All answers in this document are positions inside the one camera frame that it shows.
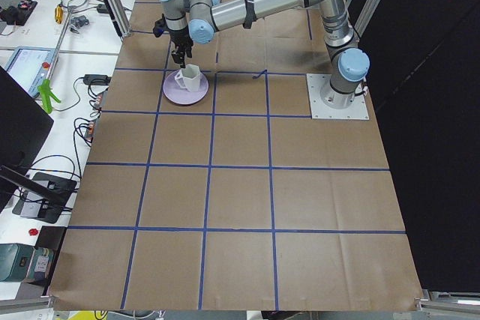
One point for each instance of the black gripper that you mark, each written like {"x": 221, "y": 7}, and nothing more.
{"x": 181, "y": 38}

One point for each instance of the white angular cup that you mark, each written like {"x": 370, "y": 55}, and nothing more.
{"x": 189, "y": 77}

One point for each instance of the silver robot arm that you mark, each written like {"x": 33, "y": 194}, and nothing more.
{"x": 196, "y": 21}

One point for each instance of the lavender plate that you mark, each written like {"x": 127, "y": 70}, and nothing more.
{"x": 182, "y": 96}

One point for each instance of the black power adapter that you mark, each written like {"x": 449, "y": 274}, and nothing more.
{"x": 96, "y": 79}

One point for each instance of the long metal rod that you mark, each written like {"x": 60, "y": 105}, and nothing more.
{"x": 66, "y": 25}

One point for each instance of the green plastic clamp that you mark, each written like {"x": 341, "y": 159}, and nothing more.
{"x": 47, "y": 96}

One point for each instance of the teach pendant tablet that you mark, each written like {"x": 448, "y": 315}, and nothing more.
{"x": 28, "y": 66}

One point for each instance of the black monitor stand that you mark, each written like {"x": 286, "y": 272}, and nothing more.
{"x": 24, "y": 130}

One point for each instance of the green box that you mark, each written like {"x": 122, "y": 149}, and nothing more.
{"x": 16, "y": 260}

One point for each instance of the orange handled tool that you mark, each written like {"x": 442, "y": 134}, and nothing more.
{"x": 58, "y": 14}

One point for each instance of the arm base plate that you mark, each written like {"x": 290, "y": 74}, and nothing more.
{"x": 327, "y": 104}

